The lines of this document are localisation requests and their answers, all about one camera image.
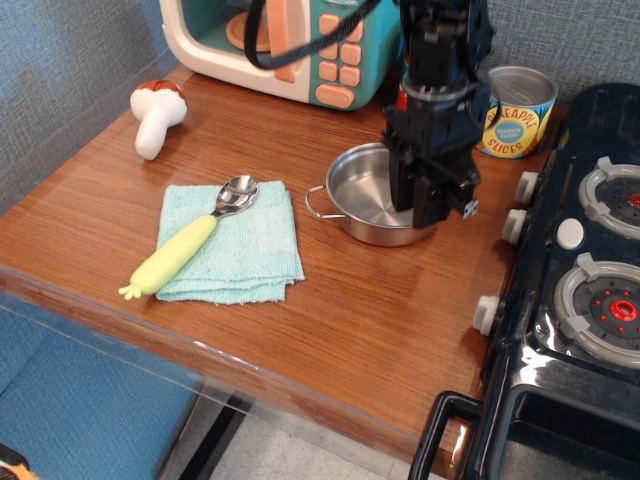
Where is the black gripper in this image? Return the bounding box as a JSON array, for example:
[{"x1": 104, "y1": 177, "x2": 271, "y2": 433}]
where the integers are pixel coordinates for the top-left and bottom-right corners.
[{"x1": 383, "y1": 87, "x2": 483, "y2": 229}]

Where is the stainless steel pot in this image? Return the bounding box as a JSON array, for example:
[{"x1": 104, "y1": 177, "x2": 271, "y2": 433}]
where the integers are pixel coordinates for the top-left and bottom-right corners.
[{"x1": 305, "y1": 143, "x2": 433, "y2": 247}]

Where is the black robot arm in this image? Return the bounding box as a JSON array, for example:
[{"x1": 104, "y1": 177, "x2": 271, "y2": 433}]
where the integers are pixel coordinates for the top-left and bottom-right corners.
[{"x1": 382, "y1": 1, "x2": 495, "y2": 229}]

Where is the tomato sauce can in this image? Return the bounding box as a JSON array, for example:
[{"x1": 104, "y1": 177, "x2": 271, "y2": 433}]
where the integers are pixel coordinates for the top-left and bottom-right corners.
[{"x1": 396, "y1": 55, "x2": 409, "y2": 112}]

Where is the pineapple slices can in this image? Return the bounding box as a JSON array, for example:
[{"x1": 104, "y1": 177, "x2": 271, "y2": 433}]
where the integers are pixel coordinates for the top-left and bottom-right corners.
[{"x1": 476, "y1": 65, "x2": 558, "y2": 159}]

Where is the teal toy microwave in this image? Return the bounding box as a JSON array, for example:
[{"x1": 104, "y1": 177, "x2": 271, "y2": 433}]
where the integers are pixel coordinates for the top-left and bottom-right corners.
[{"x1": 160, "y1": 1, "x2": 402, "y2": 111}]

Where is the light blue folded cloth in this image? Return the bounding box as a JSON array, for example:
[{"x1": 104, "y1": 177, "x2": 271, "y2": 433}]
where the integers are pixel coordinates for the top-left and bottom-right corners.
[{"x1": 156, "y1": 180, "x2": 305, "y2": 305}]

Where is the black toy stove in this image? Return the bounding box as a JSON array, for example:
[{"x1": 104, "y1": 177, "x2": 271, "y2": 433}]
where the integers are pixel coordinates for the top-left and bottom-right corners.
[{"x1": 410, "y1": 83, "x2": 639, "y2": 479}]

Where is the plush mushroom toy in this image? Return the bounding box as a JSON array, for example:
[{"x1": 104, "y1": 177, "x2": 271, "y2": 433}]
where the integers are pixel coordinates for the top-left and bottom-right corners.
[{"x1": 130, "y1": 80, "x2": 188, "y2": 161}]

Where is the orange object at corner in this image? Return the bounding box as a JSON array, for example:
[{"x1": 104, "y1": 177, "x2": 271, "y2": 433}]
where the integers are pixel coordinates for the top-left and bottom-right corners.
[{"x1": 0, "y1": 463, "x2": 39, "y2": 480}]

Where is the spoon with yellow-green handle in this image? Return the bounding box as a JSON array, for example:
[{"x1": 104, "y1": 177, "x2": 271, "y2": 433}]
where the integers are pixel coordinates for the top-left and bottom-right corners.
[{"x1": 118, "y1": 175, "x2": 258, "y2": 300}]

